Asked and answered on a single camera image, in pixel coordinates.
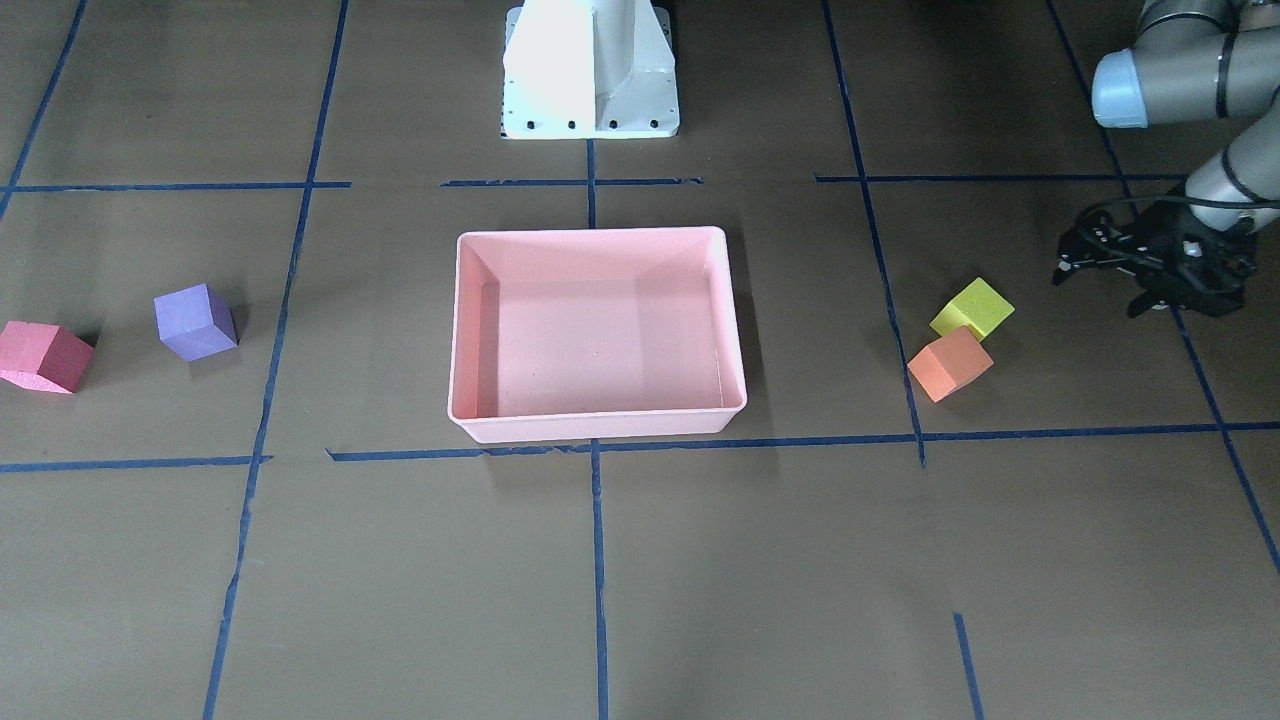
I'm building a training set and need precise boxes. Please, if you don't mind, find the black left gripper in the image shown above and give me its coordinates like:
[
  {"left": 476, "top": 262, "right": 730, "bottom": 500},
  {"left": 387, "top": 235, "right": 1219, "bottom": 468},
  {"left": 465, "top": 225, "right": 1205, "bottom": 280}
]
[{"left": 1051, "top": 202, "right": 1257, "bottom": 319}]

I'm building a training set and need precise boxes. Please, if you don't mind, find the yellow foam block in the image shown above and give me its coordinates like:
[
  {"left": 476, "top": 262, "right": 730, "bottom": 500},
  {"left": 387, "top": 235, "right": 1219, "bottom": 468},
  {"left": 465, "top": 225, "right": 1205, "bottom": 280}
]
[{"left": 929, "top": 277, "right": 1015, "bottom": 341}]

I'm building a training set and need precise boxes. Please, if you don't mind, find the purple foam block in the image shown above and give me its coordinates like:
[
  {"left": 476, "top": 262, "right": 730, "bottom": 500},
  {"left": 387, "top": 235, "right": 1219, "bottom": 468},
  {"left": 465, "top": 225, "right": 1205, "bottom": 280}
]
[{"left": 154, "top": 283, "right": 239, "bottom": 363}]

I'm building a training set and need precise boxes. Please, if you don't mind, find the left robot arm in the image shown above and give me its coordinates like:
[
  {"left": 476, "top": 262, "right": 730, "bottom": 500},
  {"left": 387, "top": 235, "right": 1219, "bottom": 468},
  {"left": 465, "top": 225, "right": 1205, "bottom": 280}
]
[{"left": 1052, "top": 1, "right": 1279, "bottom": 316}]

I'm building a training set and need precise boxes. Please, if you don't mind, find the pink plastic bin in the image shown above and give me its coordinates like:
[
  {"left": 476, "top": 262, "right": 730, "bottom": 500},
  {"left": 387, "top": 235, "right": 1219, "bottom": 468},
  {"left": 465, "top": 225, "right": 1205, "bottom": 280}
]
[{"left": 447, "top": 225, "right": 748, "bottom": 445}]

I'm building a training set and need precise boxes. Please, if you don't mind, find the orange foam block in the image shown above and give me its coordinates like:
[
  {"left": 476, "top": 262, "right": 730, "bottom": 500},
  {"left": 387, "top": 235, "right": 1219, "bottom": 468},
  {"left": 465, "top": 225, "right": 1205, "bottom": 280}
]
[{"left": 908, "top": 325, "right": 995, "bottom": 404}]

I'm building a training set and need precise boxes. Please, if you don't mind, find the red foam block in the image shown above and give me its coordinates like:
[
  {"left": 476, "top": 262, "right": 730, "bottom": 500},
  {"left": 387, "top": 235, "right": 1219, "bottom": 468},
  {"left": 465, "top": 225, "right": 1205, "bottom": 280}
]
[{"left": 1, "top": 322, "right": 95, "bottom": 395}]

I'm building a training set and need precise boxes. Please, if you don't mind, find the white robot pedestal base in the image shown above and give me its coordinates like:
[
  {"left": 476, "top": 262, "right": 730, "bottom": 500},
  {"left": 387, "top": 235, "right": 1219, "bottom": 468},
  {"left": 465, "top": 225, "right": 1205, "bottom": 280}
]
[{"left": 500, "top": 1, "right": 681, "bottom": 141}]

